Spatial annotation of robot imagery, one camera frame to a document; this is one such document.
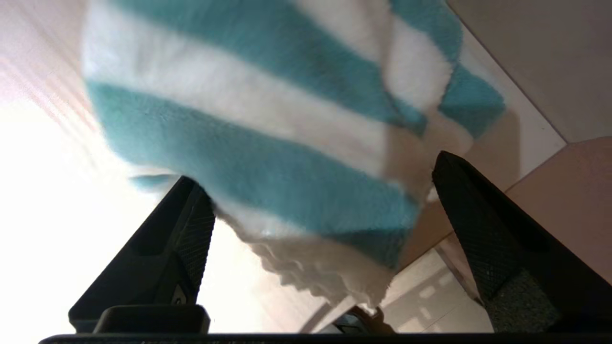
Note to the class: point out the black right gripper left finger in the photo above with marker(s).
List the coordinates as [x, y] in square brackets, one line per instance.
[153, 267]

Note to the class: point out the teal white striped towel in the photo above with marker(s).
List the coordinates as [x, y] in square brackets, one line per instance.
[267, 143]

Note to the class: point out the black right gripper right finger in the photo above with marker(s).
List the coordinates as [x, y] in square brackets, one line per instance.
[516, 258]

